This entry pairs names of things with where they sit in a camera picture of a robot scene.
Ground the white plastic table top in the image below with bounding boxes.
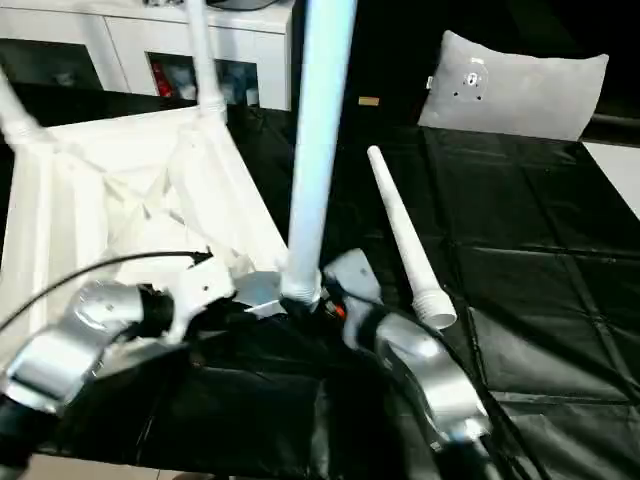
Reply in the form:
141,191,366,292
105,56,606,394
0,102,321,371

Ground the white plastic table leg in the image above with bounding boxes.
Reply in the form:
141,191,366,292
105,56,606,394
279,0,359,309
187,0,229,121
367,144,457,330
0,69,54,146

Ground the black mat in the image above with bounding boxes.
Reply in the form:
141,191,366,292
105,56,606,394
0,82,640,480

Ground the red bottle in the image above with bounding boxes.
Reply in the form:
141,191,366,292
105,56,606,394
152,62,171,96

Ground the grey pillow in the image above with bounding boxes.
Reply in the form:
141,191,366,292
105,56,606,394
417,29,610,142

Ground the white cabinet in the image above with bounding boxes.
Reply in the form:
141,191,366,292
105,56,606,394
0,4,291,111

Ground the white flat board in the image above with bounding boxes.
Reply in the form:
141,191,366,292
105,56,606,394
584,141,640,221

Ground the black bar pink mark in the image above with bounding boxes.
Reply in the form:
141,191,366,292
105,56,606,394
589,113,640,134

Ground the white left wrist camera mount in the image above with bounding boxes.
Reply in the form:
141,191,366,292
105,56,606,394
167,254,236,344

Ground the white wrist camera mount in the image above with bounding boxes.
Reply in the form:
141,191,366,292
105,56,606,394
167,254,236,344
322,249,384,346

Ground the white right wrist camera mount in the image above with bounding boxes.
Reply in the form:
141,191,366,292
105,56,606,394
322,249,384,346

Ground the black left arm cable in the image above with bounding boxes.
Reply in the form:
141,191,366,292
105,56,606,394
0,251,214,331

